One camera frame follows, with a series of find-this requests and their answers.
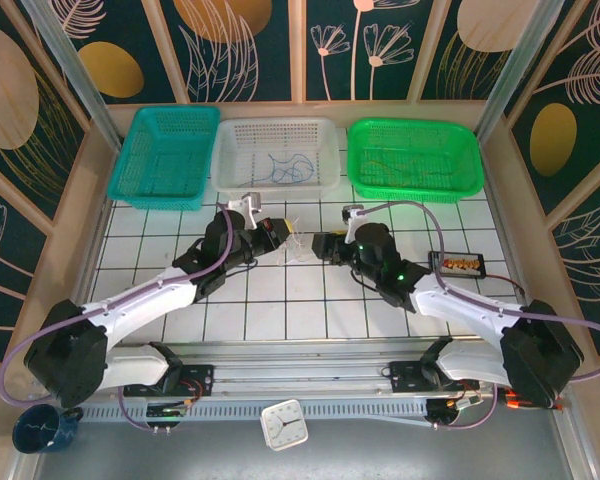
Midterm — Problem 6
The thin blue cable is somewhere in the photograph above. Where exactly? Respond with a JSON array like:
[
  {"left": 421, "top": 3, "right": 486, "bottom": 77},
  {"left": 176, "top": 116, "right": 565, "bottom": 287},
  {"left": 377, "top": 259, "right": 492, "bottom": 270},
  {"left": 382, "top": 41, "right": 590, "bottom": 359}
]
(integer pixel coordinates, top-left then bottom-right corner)
[{"left": 252, "top": 152, "right": 317, "bottom": 186}]

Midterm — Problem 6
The thin yellow green cable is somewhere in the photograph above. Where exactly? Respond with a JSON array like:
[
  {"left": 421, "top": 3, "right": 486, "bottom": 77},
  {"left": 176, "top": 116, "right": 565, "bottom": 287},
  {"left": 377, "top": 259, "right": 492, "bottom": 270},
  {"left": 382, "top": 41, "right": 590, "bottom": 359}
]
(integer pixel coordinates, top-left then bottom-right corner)
[{"left": 362, "top": 158, "right": 449, "bottom": 187}]

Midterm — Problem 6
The white plastic basket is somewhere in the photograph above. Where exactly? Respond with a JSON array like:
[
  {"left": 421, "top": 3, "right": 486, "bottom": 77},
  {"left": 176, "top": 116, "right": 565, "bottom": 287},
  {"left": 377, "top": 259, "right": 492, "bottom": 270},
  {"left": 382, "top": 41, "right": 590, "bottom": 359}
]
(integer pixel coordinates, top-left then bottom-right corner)
[{"left": 210, "top": 117, "right": 341, "bottom": 202}]

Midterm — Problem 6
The green plastic basket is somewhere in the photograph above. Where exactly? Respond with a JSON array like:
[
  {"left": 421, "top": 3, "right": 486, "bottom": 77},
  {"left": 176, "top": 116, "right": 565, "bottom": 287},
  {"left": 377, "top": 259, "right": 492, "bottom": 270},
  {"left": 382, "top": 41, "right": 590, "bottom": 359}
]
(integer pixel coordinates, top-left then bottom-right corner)
[{"left": 346, "top": 117, "right": 484, "bottom": 206}]

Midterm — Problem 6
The black charger box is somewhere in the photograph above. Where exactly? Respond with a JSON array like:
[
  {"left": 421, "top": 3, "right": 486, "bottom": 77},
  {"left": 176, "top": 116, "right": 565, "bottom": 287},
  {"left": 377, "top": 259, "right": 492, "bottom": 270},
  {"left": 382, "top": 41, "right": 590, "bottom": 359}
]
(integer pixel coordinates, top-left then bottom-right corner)
[{"left": 427, "top": 249, "right": 487, "bottom": 279}]

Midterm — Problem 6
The teal plastic basket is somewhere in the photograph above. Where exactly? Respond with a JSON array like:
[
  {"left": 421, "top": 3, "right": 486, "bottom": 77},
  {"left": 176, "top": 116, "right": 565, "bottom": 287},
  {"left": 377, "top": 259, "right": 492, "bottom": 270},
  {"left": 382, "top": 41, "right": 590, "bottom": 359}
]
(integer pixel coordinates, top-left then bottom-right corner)
[{"left": 106, "top": 105, "right": 222, "bottom": 212}]

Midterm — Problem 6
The black controller board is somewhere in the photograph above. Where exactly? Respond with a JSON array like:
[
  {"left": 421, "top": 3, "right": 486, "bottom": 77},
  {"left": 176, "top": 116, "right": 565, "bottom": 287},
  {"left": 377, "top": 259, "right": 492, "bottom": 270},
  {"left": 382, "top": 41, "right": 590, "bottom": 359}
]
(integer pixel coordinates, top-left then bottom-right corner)
[
  {"left": 144, "top": 402, "right": 194, "bottom": 426},
  {"left": 426, "top": 397, "right": 481, "bottom": 426}
]

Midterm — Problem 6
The white square clock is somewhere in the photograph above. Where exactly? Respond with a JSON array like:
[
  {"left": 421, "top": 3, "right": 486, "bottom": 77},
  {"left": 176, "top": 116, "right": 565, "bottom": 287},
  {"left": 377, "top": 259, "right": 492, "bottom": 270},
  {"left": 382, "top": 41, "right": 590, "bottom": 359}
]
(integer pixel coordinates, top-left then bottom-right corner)
[{"left": 259, "top": 398, "right": 310, "bottom": 453}]

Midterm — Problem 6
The dark blue mug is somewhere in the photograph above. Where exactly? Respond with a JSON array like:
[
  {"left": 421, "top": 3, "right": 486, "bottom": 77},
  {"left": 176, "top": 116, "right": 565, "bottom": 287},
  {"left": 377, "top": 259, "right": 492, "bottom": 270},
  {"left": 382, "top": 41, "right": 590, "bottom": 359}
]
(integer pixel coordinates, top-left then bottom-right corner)
[{"left": 12, "top": 403, "right": 85, "bottom": 455}]

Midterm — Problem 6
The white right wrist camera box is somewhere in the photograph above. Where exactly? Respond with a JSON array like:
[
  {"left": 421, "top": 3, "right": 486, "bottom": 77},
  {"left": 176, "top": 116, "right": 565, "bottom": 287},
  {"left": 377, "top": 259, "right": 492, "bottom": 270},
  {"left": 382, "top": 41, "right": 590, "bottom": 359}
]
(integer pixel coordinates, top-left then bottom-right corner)
[{"left": 339, "top": 203, "right": 364, "bottom": 244}]

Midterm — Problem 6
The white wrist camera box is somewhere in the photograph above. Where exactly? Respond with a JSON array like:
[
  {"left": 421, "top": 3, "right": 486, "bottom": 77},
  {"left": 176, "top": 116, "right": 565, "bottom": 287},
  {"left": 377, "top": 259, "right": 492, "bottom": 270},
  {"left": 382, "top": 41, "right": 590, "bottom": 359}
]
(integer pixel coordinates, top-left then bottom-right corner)
[
  {"left": 339, "top": 203, "right": 364, "bottom": 244},
  {"left": 227, "top": 192, "right": 262, "bottom": 231}
]

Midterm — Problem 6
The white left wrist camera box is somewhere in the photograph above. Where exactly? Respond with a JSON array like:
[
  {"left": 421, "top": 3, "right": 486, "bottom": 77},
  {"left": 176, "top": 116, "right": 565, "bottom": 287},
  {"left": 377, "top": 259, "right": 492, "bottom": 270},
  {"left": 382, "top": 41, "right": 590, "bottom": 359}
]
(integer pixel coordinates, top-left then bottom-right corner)
[{"left": 227, "top": 192, "right": 262, "bottom": 231}]

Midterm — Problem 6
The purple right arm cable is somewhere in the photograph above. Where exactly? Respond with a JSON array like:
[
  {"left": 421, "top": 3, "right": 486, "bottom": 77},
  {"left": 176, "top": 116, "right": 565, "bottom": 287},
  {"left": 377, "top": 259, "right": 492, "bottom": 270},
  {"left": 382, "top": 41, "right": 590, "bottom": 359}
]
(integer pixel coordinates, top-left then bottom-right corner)
[{"left": 357, "top": 200, "right": 600, "bottom": 432}]

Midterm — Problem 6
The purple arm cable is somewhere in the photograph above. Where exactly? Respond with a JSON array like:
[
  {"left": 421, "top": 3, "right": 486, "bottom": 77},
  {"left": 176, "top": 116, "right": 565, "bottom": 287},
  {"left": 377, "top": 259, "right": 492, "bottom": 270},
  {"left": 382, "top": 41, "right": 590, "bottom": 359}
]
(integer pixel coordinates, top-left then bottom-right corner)
[
  {"left": 357, "top": 200, "right": 600, "bottom": 432},
  {"left": 0, "top": 202, "right": 234, "bottom": 435}
]

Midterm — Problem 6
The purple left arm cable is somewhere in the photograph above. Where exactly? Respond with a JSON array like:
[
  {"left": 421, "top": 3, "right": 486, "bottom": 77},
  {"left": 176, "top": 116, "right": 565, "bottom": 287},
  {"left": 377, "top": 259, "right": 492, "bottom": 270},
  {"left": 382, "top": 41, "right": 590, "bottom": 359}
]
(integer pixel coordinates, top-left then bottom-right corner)
[{"left": 0, "top": 202, "right": 234, "bottom": 435}]

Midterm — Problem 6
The red black wire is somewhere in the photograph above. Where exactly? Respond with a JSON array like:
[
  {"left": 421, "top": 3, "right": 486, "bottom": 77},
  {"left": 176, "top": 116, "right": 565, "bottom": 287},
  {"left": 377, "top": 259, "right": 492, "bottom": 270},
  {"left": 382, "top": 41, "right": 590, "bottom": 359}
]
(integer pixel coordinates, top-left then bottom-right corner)
[{"left": 482, "top": 272, "right": 527, "bottom": 301}]

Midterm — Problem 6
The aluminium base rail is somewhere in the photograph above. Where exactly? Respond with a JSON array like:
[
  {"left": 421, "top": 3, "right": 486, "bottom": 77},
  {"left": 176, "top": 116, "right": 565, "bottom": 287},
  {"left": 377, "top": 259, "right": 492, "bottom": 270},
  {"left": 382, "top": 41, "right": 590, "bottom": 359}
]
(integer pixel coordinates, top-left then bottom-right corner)
[{"left": 29, "top": 335, "right": 571, "bottom": 401}]

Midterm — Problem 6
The grey slotted cable duct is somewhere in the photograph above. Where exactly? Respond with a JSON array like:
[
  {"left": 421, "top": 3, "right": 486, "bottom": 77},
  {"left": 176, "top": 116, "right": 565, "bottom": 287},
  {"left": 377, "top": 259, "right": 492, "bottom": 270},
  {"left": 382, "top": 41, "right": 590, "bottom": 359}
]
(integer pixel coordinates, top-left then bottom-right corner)
[{"left": 77, "top": 399, "right": 431, "bottom": 421}]

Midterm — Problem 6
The aluminium frame post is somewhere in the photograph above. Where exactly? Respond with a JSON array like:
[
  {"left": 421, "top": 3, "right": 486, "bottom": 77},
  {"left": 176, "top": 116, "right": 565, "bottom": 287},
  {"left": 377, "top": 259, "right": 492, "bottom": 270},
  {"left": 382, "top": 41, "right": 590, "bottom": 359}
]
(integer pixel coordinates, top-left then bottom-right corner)
[
  {"left": 473, "top": 0, "right": 579, "bottom": 144},
  {"left": 18, "top": 0, "right": 126, "bottom": 151}
]

